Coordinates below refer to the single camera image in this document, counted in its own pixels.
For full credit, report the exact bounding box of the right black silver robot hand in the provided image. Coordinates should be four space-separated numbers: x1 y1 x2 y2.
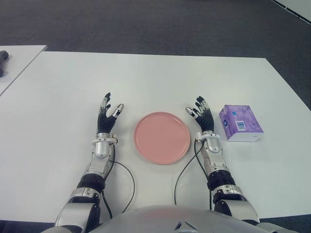
186 96 215 133

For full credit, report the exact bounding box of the silver robot torso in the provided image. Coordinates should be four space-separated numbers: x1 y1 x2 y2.
88 204 263 233

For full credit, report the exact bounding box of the pink round plate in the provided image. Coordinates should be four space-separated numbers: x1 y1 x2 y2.
133 111 191 166

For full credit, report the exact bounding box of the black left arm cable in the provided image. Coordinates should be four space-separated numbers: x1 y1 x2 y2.
102 139 136 219

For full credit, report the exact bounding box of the purple tissue paper pack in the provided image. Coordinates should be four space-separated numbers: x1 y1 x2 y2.
219 104 264 142

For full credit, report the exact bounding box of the black handheld device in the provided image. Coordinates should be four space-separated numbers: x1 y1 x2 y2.
0 50 10 78

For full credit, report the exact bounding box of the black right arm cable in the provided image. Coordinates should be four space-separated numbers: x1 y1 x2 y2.
173 138 211 210

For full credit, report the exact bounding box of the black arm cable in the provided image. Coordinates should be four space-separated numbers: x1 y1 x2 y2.
102 139 136 219
173 138 211 210

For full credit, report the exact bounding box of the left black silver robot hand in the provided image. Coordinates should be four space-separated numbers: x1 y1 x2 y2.
96 92 124 134

